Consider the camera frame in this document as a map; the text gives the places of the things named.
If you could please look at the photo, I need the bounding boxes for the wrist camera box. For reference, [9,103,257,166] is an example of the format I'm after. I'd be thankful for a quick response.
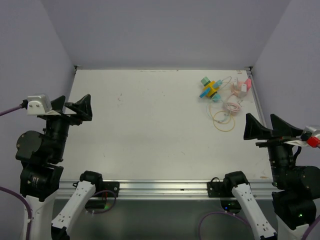
[300,125,320,148]
[27,94,53,116]

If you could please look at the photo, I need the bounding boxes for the yellow cube power socket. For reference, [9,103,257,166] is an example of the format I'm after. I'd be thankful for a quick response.
[202,81,220,98]

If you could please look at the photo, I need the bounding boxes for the pink power socket cluster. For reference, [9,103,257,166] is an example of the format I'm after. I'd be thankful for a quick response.
[230,78,252,99]

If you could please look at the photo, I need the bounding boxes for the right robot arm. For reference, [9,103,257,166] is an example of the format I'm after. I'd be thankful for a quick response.
[222,113,320,240]

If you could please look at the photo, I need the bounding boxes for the aluminium front rail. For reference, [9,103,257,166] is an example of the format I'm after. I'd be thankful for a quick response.
[56,179,277,200]

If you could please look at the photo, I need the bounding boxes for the green plug adapter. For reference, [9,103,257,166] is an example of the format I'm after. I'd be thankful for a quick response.
[200,76,211,87]

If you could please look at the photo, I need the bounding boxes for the teal plug adapter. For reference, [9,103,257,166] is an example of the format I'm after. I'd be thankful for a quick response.
[211,93,221,102]

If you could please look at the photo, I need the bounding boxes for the right black base bracket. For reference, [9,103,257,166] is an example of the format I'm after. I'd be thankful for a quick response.
[206,177,234,198]

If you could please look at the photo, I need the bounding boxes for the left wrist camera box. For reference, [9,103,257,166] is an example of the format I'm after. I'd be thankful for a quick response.
[27,94,53,116]

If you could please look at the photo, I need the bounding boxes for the light teal charging cable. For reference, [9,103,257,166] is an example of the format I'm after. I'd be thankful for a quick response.
[205,82,232,124]

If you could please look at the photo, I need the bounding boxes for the yellow charging cable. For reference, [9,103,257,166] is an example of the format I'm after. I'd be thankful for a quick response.
[211,76,236,132]

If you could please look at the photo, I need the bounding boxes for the black base bracket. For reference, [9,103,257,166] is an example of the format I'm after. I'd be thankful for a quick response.
[72,181,120,198]
[206,177,234,198]

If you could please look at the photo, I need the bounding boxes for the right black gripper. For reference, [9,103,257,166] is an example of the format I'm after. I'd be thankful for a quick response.
[244,111,305,186]

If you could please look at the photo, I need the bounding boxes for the left black base bracket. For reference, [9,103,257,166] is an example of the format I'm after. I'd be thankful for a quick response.
[72,181,120,198]

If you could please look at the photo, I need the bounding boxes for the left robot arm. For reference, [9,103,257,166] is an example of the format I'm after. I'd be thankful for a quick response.
[15,94,104,240]

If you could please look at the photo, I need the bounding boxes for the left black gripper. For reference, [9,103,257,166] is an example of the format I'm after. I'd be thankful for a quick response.
[44,92,92,160]

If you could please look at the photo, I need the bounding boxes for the light teal usb charger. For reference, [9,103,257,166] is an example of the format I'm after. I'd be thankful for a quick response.
[212,80,223,89]

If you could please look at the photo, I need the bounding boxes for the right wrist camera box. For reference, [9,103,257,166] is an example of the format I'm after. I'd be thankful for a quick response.
[300,125,320,148]

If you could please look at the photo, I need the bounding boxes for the blue plug adapter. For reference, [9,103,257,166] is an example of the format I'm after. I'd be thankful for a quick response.
[199,88,210,98]

